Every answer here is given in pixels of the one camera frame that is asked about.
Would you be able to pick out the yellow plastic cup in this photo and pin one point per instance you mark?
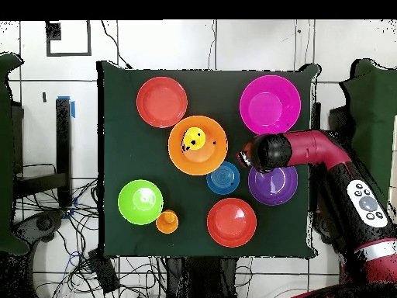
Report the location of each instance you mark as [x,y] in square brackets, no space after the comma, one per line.
[195,136]

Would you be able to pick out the orange plastic cup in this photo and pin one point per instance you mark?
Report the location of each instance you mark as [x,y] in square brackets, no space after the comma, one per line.
[167,222]

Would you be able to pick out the blue tape strip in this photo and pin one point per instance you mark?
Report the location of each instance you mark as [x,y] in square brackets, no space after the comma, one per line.
[73,108]

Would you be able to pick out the black square floor frame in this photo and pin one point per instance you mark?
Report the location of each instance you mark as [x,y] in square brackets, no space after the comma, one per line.
[68,54]

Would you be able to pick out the green plastic bowl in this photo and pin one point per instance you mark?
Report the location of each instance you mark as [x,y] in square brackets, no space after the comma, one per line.
[139,201]

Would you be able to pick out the pink plastic bowl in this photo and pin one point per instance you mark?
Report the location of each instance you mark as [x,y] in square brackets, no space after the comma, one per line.
[269,105]

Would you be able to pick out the white paper sheet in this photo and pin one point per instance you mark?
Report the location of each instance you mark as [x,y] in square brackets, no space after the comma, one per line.
[394,149]

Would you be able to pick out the black rounded floor machine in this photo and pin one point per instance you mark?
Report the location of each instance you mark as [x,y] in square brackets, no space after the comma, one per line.
[43,223]
[324,226]

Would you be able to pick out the dark green table cloth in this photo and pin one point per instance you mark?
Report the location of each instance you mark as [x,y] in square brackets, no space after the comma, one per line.
[133,149]

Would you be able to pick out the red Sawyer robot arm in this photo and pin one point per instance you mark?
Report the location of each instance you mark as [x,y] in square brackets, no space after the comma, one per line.
[316,149]

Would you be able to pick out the neighbouring green cloth table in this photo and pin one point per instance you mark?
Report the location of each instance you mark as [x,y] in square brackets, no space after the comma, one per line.
[6,155]
[372,102]

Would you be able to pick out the black metal stand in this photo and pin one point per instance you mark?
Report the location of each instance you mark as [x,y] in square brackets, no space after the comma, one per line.
[63,139]

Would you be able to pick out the purple plastic bowl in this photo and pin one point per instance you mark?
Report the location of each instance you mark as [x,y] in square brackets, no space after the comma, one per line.
[273,189]

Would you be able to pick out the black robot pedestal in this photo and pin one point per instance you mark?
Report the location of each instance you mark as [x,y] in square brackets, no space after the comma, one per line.
[201,276]

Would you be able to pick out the orange plastic bowl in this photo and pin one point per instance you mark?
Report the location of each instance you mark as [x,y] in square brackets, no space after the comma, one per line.
[201,161]

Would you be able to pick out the red plastic bowl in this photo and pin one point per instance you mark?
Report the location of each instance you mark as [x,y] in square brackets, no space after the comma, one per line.
[232,222]
[162,102]

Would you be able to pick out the blue plastic bowl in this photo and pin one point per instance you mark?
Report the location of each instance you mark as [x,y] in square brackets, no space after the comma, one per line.
[223,178]

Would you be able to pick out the black power adapter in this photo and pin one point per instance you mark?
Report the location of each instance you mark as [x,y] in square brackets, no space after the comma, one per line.
[104,270]

